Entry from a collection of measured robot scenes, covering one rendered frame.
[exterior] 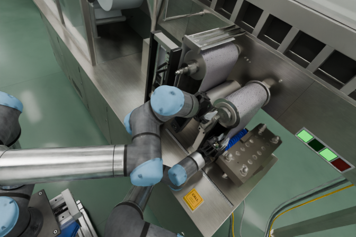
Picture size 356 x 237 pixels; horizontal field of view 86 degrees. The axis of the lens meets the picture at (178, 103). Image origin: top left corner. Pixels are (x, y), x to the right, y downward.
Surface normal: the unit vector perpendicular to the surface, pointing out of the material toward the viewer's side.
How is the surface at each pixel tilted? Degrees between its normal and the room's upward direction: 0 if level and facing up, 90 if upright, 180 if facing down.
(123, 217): 38
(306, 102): 90
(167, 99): 52
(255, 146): 0
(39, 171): 43
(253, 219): 0
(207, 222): 0
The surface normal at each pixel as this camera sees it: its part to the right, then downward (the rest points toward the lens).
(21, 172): 0.20, 0.04
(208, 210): 0.19, -0.65
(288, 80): -0.75, 0.38
